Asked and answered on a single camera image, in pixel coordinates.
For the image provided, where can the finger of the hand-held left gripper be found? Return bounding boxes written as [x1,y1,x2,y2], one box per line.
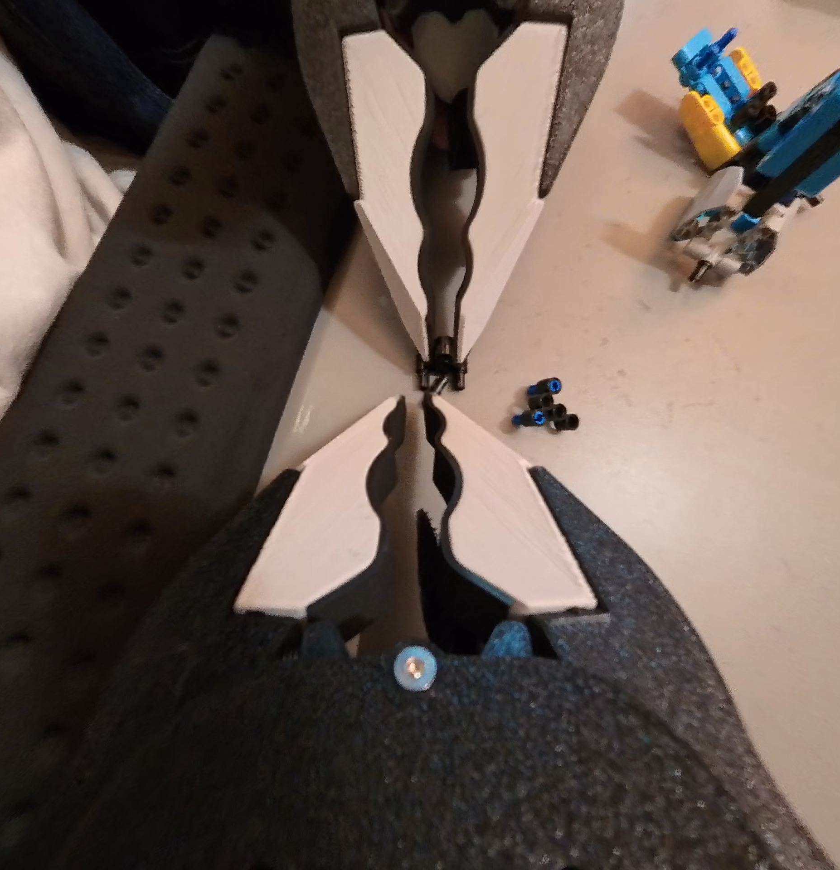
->
[341,30,437,356]
[458,20,570,351]

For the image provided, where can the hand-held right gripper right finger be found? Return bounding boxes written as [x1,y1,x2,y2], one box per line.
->
[423,394,597,613]

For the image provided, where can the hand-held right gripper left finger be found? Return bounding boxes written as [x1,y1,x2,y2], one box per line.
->
[235,396,407,619]

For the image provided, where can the black connector brick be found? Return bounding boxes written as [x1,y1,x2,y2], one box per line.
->
[416,335,468,394]

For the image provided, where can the grey desk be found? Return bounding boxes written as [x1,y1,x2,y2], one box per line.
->
[257,0,840,870]

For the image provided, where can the black blue connector assembly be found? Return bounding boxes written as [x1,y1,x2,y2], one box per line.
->
[511,377,582,432]

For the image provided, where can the blue yellow brick assembly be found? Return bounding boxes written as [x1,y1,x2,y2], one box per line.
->
[668,27,840,283]

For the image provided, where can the black studded mat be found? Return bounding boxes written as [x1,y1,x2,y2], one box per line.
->
[0,30,358,870]

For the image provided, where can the person's white shirt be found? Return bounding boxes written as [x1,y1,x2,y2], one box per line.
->
[0,20,136,439]

